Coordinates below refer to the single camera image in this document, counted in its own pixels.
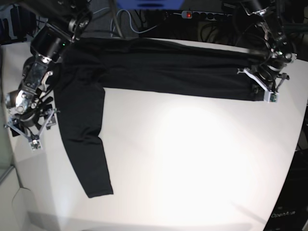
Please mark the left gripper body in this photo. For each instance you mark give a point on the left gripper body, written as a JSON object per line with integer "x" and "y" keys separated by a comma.
{"x": 269, "y": 76}

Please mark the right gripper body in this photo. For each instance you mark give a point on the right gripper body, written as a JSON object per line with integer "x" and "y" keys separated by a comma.
{"x": 34, "y": 125}

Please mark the dark long-sleeve T-shirt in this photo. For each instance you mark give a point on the dark long-sleeve T-shirt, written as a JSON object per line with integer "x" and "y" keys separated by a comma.
{"x": 164, "y": 67}

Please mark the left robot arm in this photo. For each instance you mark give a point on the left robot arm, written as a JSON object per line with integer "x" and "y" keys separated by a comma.
{"x": 275, "y": 39}

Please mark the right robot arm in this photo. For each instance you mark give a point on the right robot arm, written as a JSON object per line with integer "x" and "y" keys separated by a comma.
{"x": 62, "y": 80}

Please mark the white power strip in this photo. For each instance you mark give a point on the white power strip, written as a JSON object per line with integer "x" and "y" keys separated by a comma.
{"x": 205, "y": 16}

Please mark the black OpenArm case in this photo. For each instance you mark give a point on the black OpenArm case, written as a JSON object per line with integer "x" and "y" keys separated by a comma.
{"x": 291, "y": 210}

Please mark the blue plastic box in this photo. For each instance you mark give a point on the blue plastic box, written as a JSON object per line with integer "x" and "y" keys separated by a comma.
{"x": 150, "y": 4}

